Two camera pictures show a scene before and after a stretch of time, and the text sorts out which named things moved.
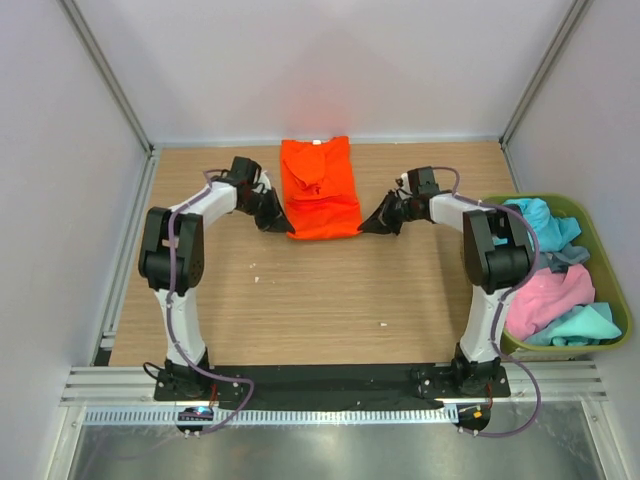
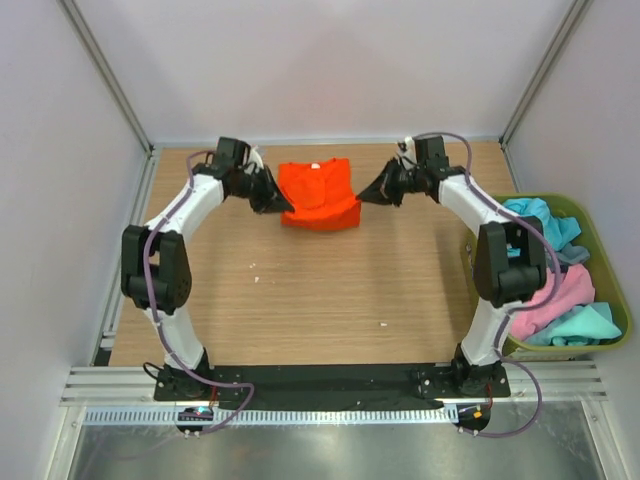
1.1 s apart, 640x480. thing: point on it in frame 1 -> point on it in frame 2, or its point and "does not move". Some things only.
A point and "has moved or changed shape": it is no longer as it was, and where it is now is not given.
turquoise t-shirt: x=583 y=324 does not move
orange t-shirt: x=319 y=190 has moved or changed shape
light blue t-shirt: x=552 y=233 does not move
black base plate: x=331 y=387 does not move
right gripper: x=381 y=220 -> x=383 y=189
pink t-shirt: x=545 y=297 does not move
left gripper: x=275 y=220 -> x=271 y=199
